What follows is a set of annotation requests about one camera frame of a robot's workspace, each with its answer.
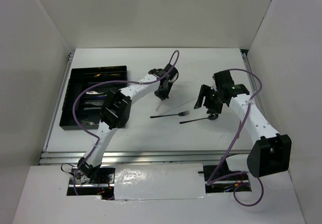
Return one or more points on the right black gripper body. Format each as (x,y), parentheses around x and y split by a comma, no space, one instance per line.
(213,102)

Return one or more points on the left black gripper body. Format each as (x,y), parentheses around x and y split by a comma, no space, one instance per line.
(163,93)

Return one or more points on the black spoon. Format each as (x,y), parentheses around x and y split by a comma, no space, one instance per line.
(209,117)

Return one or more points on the black fork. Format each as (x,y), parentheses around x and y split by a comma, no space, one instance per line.
(180,114)

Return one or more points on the silver table knife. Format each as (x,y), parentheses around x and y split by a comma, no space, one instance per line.
(94,93)

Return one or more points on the gold spoon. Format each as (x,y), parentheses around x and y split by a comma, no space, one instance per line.
(107,75)

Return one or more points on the silver ornate fork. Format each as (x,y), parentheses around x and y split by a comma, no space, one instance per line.
(87,123)

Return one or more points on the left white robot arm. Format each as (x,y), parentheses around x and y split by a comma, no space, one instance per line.
(115,113)

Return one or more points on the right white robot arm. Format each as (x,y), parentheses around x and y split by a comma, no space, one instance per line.
(270,153)

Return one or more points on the black cutlery tray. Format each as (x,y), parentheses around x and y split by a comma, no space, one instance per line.
(88,108)

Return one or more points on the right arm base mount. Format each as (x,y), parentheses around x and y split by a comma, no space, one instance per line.
(227,182)

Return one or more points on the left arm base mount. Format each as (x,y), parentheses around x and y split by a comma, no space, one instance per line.
(101,185)

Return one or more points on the aluminium table frame rail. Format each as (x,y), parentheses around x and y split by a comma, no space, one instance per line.
(146,140)

